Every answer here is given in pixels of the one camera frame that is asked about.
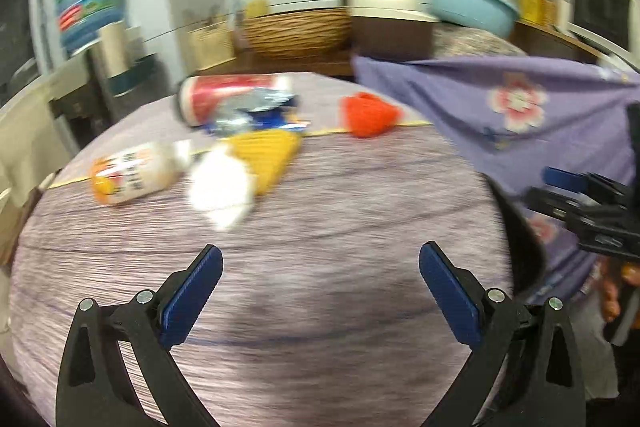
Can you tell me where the light blue plastic basin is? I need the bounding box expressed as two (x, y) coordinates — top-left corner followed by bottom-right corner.
(424, 0), (521, 40)

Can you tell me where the sliding window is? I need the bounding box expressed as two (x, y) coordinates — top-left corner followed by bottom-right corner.
(0, 0), (56, 102)

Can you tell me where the orange-capped plastic bottle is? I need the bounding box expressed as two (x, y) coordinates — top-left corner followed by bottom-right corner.
(90, 139), (196, 208)

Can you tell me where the wooden sink counter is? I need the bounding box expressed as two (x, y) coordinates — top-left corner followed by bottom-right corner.
(192, 52), (358, 78)

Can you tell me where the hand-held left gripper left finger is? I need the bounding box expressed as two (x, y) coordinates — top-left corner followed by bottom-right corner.
(55, 244), (224, 427)

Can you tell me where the white cup dispenser tube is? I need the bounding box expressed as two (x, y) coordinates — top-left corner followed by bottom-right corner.
(100, 22), (132, 75)

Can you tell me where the water dispenser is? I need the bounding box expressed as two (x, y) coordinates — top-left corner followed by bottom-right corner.
(50, 24), (161, 148)

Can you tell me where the brown patterned cloth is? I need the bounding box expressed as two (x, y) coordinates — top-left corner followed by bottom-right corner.
(432, 24), (528, 58)

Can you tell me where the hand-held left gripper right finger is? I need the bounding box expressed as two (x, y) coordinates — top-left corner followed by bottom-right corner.
(419, 241), (587, 427)

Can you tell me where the white tissue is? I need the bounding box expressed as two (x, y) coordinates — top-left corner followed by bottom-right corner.
(187, 147), (258, 230)

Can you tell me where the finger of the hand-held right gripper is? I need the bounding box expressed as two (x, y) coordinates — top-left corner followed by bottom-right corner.
(525, 187), (591, 229)
(542, 166), (601, 194)

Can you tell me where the wooden cabinet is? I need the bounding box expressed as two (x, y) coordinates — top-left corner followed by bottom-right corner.
(510, 19), (601, 65)

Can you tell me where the orange knitted toy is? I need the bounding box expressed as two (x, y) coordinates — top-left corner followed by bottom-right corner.
(341, 92), (403, 138)

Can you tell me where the person's right hand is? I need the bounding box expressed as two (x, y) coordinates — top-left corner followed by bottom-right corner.
(595, 257), (640, 325)

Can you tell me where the cream chopstick holder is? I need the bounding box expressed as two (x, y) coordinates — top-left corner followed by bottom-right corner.
(187, 22), (236, 70)

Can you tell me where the dark teal caddy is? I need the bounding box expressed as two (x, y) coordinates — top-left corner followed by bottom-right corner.
(107, 57), (158, 98)

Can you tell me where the beige cloth cover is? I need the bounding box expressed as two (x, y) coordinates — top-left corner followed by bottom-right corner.
(0, 82), (91, 208)

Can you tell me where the white microwave oven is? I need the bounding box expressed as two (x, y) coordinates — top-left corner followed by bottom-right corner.
(567, 0), (640, 58)

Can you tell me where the purple floral sheet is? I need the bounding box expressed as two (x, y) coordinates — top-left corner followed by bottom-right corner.
(352, 54), (640, 403)

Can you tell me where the silver blue foil wrapper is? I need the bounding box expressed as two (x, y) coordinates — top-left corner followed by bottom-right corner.
(207, 89), (311, 138)

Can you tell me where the red paper cup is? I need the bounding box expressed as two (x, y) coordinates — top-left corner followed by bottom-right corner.
(177, 74), (293, 128)

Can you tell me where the woven basket basin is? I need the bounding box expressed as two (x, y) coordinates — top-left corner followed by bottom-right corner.
(241, 8), (353, 60)

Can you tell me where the glass jar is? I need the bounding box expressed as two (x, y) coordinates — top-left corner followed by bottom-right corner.
(542, 0), (573, 28)

